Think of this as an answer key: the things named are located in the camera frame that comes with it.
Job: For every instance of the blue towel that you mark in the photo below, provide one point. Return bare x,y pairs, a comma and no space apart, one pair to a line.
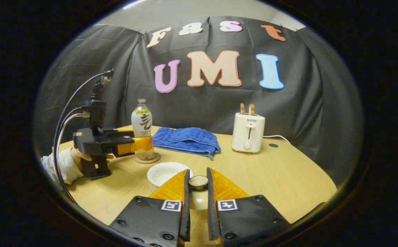
185,139

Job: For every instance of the black backdrop cloth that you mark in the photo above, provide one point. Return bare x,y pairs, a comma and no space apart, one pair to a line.
82,68

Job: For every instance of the clear water bottle white label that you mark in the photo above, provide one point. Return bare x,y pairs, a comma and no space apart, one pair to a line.
141,123

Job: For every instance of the toast slice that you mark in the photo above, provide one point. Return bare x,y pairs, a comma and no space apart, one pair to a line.
251,109
242,109

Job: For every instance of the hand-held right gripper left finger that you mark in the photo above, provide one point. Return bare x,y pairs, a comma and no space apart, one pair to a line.
150,219

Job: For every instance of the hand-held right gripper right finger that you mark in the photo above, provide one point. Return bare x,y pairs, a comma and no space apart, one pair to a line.
247,219

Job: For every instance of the cream ceramic teacup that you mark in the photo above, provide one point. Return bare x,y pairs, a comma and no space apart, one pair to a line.
164,173

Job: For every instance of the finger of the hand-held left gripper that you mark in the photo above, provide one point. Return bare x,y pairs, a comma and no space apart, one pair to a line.
120,132
130,145

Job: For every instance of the white toaster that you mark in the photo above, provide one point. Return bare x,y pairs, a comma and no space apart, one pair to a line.
248,132

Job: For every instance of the cream ceramic saucer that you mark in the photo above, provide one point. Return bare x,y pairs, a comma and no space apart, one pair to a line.
153,188

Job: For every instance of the round cork coaster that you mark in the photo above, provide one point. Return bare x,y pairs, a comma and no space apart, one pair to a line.
154,160

